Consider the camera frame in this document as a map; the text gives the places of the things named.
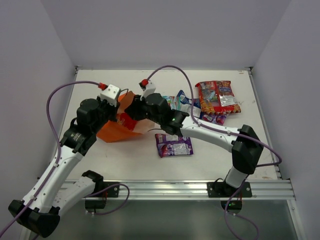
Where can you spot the aluminium mounting rail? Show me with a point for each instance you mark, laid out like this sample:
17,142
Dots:
196,190

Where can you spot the orange paper bag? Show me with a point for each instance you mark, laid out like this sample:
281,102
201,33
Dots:
113,132

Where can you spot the blue snack packet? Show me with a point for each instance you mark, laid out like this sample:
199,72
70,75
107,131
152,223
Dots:
186,104

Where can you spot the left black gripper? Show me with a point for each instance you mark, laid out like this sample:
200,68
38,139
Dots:
111,108

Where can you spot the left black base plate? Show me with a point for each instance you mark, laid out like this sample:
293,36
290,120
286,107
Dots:
112,192

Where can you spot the teal snack packet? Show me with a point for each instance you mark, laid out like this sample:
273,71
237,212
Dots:
173,102

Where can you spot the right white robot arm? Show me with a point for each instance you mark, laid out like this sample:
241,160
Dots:
243,143

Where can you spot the large purple snack packet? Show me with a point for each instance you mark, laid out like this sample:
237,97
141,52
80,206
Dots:
172,145

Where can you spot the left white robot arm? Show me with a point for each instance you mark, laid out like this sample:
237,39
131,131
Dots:
41,209

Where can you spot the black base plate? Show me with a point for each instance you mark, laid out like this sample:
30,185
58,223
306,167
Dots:
112,192
220,189

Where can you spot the small purple snack packet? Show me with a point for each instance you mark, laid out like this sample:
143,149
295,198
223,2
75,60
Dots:
213,118

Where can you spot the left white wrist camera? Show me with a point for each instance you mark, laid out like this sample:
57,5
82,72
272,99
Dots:
111,94

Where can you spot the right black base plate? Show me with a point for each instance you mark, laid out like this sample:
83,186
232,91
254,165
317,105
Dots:
220,189

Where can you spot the small red snack packet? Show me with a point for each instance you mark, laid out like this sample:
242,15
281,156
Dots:
126,121

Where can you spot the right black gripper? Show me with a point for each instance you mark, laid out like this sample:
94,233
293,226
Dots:
133,110

